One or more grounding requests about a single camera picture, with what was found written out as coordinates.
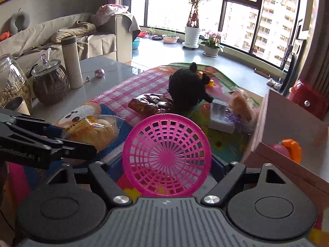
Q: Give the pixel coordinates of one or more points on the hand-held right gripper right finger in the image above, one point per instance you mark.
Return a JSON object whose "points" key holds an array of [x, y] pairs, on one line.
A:
{"points": [[232, 177]]}

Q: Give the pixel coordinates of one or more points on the tall plant in white pot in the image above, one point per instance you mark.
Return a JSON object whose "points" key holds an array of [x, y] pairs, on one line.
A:
{"points": [[192, 34]]}

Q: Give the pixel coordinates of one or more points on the pink plastic basket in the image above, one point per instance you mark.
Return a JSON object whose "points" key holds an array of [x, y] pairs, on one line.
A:
{"points": [[167, 154]]}

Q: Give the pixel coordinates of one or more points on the small white shoes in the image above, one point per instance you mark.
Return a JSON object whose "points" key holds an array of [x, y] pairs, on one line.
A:
{"points": [[272, 82]]}

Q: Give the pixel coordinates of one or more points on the black standing panel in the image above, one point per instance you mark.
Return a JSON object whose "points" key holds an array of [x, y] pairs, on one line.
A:
{"points": [[290, 64]]}

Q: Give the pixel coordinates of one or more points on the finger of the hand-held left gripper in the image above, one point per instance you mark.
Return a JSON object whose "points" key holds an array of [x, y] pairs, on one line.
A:
{"points": [[30, 124], [77, 150]]}

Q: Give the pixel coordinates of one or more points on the blue basin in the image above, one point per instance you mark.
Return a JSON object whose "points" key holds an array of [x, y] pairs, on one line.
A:
{"points": [[136, 43]]}

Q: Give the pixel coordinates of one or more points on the orange pink plastic toy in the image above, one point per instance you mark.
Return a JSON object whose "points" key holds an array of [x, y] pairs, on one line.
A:
{"points": [[293, 146]]}

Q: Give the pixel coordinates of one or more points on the yellow label bread packet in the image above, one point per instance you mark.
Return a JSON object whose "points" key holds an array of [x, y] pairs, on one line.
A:
{"points": [[97, 131]]}

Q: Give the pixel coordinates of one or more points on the brown bread packet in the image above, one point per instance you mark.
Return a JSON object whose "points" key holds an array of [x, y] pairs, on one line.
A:
{"points": [[151, 103]]}

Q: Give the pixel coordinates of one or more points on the metal cup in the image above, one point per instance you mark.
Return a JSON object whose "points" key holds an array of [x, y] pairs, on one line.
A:
{"points": [[18, 106]]}

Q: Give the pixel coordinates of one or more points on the glass jar of peanuts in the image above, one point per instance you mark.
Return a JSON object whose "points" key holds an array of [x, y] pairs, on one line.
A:
{"points": [[12, 87]]}

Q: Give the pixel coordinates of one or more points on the dark plant tray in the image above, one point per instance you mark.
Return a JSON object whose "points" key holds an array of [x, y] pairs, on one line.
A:
{"points": [[156, 37]]}

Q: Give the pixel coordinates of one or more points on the folded beige blanket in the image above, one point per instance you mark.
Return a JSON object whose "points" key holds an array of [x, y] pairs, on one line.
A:
{"points": [[74, 29]]}

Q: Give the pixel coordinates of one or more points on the small orange plush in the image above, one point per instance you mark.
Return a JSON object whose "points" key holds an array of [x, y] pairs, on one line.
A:
{"points": [[3, 36]]}

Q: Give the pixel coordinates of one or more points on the colourful printed play mat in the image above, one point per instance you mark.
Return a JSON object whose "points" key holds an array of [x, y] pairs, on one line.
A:
{"points": [[133, 82]]}

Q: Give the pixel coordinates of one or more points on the beige covered sofa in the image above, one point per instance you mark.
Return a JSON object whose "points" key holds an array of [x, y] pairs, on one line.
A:
{"points": [[102, 43]]}

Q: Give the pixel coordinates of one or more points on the white thermos bottle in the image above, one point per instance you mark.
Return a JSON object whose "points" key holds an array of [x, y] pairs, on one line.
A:
{"points": [[72, 61]]}

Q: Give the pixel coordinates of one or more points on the white clear-lid box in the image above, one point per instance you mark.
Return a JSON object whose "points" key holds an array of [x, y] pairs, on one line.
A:
{"points": [[218, 118]]}

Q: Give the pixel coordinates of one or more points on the pink planter bowl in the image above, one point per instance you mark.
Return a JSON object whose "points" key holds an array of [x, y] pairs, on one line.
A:
{"points": [[170, 39]]}

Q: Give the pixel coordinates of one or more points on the pastry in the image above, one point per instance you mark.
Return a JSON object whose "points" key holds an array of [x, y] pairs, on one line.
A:
{"points": [[241, 105]]}

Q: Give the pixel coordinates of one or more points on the glass jar of dark tea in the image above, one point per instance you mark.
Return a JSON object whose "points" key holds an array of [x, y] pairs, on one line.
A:
{"points": [[50, 85]]}

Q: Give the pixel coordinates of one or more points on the yellow plastic toy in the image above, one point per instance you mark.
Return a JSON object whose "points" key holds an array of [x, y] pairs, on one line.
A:
{"points": [[210, 83]]}

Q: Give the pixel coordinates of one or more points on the cardboard box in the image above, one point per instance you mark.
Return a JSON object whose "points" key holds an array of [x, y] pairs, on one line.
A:
{"points": [[290, 118]]}

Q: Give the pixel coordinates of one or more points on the grey neck pillow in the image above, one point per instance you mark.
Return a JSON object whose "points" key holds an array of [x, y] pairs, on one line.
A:
{"points": [[19, 20]]}

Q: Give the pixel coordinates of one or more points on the red bowl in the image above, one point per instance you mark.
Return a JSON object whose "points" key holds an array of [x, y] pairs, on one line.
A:
{"points": [[142, 34]]}

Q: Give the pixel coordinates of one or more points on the black plush toy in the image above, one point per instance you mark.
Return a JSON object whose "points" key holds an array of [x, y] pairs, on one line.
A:
{"points": [[187, 87]]}

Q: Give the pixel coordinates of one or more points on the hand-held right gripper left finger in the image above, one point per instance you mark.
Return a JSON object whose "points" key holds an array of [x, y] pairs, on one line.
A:
{"points": [[102, 175]]}

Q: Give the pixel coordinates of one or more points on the small pink ball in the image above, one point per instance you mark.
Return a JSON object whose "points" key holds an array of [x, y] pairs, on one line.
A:
{"points": [[99, 73]]}

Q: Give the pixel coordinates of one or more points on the beige window curtain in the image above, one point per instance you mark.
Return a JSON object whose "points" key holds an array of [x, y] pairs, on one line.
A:
{"points": [[320, 43]]}

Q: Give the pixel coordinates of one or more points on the pink flowers in white pot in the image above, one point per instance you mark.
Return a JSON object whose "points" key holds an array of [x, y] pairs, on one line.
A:
{"points": [[212, 43]]}

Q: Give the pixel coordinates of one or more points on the pink floral pillow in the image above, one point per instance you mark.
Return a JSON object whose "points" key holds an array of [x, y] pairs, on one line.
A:
{"points": [[110, 12]]}

